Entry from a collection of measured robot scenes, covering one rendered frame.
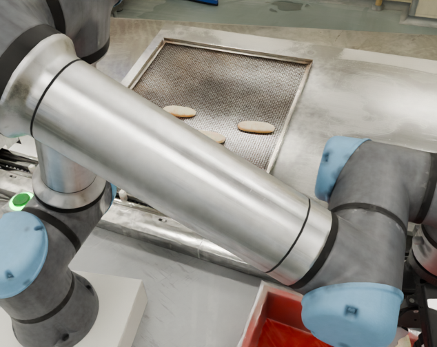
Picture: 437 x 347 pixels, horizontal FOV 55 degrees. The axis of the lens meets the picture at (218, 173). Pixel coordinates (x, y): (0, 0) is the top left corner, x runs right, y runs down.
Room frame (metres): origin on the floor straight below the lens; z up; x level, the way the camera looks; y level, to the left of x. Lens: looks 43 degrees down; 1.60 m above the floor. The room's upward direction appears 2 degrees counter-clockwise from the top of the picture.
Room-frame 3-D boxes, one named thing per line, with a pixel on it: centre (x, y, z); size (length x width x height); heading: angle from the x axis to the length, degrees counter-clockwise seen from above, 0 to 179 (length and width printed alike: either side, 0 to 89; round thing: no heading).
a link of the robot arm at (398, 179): (0.30, -0.16, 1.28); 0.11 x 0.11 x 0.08; 67
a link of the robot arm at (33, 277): (0.40, 0.31, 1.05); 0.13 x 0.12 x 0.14; 157
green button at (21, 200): (0.69, 0.46, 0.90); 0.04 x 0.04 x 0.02
